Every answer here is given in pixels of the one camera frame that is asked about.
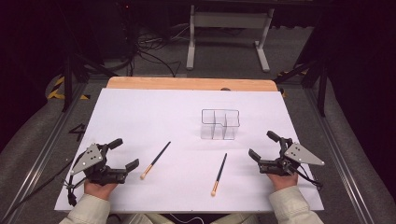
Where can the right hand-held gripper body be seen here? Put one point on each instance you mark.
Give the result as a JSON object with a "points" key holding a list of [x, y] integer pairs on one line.
{"points": [[299, 154]]}

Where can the clear plastic divided holder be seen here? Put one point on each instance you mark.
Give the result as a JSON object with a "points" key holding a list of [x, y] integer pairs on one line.
{"points": [[218, 130]]}

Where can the white metal stand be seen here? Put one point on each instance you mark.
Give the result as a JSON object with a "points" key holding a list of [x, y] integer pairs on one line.
{"points": [[230, 20]]}

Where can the white board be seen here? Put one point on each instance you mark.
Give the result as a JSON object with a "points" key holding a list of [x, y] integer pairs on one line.
{"points": [[174, 124]]}

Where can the aluminium rail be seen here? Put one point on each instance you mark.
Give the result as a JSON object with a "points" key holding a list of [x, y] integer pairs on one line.
{"points": [[339, 155], [46, 152]]}

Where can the person's legs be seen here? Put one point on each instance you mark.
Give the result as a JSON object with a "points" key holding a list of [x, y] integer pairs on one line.
{"points": [[146, 219]]}

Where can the person's left hand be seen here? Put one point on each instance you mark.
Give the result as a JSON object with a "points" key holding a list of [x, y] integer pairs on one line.
{"points": [[99, 188]]}

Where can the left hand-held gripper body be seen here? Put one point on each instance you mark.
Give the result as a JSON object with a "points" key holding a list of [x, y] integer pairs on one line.
{"points": [[93, 158]]}

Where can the black chopstick with wooden end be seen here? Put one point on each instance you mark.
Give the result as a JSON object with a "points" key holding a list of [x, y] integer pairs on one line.
{"points": [[155, 160], [219, 174]]}

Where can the person's right hand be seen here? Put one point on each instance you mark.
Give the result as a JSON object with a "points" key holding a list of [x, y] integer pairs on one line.
{"points": [[282, 182]]}

